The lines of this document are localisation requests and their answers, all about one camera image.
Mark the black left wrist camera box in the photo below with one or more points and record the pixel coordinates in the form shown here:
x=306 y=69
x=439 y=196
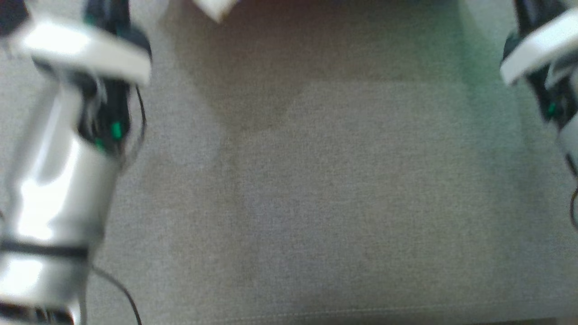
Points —
x=10 y=16

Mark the large grey sofa seat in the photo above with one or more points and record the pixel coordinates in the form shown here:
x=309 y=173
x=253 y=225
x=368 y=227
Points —
x=316 y=180

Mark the red and white shorts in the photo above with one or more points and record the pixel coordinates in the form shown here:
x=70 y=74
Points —
x=216 y=8

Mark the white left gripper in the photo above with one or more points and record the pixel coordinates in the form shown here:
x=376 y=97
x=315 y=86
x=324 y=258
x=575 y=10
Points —
x=81 y=49

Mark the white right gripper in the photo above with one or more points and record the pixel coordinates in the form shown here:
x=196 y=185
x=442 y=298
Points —
x=542 y=45

